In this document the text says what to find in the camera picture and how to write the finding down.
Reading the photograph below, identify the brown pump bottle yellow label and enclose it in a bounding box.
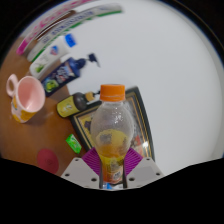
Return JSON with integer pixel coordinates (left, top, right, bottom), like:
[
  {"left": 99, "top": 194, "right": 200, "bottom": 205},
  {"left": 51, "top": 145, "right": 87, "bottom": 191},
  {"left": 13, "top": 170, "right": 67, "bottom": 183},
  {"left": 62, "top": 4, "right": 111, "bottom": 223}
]
[{"left": 55, "top": 90, "right": 101, "bottom": 118}]

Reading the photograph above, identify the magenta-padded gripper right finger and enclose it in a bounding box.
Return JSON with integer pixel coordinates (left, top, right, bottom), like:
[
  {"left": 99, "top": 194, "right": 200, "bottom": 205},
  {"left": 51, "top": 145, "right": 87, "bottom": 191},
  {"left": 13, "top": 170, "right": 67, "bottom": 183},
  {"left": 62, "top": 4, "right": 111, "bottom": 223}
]
[{"left": 122, "top": 146, "right": 164, "bottom": 190}]

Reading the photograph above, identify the pink mug with orange print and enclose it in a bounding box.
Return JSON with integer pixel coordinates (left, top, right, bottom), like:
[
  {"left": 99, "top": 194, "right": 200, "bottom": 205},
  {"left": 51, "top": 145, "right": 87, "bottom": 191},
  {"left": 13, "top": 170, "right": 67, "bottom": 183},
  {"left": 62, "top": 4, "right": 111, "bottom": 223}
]
[{"left": 5, "top": 73, "right": 47, "bottom": 124}]

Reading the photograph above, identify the dark blue pump bottle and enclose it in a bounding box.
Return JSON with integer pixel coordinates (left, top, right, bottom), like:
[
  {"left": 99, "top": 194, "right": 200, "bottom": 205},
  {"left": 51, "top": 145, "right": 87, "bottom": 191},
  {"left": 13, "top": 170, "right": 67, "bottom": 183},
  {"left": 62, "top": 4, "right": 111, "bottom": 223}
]
[{"left": 40, "top": 53, "right": 101, "bottom": 98}]

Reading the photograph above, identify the white lotion bottle blue cap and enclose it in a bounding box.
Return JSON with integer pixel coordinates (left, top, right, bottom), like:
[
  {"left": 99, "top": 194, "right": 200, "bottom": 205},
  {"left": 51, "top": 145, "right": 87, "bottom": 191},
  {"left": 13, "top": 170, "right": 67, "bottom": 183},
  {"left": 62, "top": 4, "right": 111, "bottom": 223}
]
[{"left": 29, "top": 33, "right": 78, "bottom": 80}]

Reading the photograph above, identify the orange-capped clear drink bottle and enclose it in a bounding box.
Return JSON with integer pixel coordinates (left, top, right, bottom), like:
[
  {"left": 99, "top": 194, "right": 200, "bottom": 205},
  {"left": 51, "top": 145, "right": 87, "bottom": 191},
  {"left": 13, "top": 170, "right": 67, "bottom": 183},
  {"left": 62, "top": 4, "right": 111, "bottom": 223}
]
[{"left": 89, "top": 83, "right": 135, "bottom": 185}]

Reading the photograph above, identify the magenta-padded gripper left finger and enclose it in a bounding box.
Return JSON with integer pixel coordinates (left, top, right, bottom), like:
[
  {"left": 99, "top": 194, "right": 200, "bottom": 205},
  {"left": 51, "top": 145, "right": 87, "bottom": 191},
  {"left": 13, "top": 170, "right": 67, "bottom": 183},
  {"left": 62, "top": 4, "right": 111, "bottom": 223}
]
[{"left": 60, "top": 147, "right": 104, "bottom": 190}]

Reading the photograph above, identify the green wrapped packet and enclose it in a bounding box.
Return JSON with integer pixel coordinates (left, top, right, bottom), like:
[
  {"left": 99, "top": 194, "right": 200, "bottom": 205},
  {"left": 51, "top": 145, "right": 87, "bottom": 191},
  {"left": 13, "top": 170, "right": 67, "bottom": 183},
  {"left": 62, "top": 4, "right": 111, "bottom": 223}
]
[{"left": 65, "top": 133, "right": 83, "bottom": 154}]

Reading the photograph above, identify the black-framed group cartoon picture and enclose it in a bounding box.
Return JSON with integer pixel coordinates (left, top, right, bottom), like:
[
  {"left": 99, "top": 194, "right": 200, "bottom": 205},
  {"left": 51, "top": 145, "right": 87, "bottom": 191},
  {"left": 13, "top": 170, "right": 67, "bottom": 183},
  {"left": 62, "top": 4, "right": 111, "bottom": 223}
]
[{"left": 69, "top": 86, "right": 156, "bottom": 163}]

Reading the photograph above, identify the flat round red coaster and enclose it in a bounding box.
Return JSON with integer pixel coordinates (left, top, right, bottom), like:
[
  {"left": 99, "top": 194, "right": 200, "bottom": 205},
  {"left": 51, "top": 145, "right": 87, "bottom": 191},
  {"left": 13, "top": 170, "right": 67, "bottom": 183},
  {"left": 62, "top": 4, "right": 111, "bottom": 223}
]
[{"left": 36, "top": 148, "right": 60, "bottom": 175}]

